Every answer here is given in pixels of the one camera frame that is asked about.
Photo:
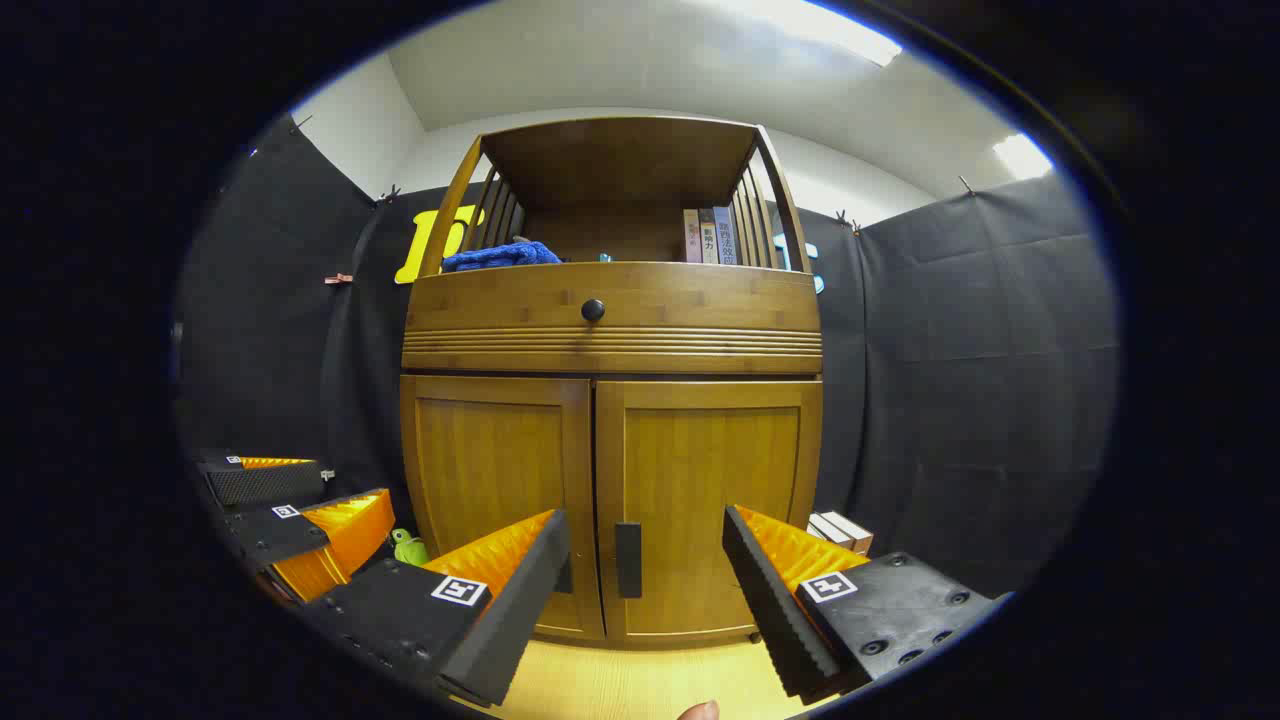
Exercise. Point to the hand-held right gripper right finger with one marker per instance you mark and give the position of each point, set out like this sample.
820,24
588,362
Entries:
770,600

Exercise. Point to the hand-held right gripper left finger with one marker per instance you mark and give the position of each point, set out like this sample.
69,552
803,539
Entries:
520,610

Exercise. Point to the wooden grooved drawer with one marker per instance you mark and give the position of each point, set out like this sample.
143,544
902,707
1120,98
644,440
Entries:
700,300

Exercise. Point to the black backdrop cloth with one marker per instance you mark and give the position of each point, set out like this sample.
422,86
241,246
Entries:
950,380

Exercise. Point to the black round drawer knob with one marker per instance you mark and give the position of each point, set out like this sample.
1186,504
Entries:
593,310

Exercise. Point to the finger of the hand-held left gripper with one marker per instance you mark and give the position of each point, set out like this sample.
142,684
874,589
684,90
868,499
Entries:
265,483
265,535

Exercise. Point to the wooden cabinet door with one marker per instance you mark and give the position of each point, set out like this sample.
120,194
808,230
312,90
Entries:
490,470
700,470

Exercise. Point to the blue book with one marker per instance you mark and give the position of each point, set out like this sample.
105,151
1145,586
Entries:
725,236

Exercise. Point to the orange-brown book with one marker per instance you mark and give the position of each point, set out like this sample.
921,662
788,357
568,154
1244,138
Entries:
855,532

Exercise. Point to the brown book with white label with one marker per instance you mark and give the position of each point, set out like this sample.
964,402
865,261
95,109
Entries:
708,238

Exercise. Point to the small ceiling light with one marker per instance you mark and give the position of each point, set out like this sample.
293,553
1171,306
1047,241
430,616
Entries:
1022,155

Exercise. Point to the wooden double-door shoe cabinet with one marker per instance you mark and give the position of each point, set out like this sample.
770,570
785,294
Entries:
620,165

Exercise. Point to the blue towel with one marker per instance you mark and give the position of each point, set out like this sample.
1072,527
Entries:
500,255

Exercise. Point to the pink book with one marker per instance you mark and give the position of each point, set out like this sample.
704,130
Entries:
692,236

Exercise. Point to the green plush toy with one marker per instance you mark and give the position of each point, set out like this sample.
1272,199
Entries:
408,547

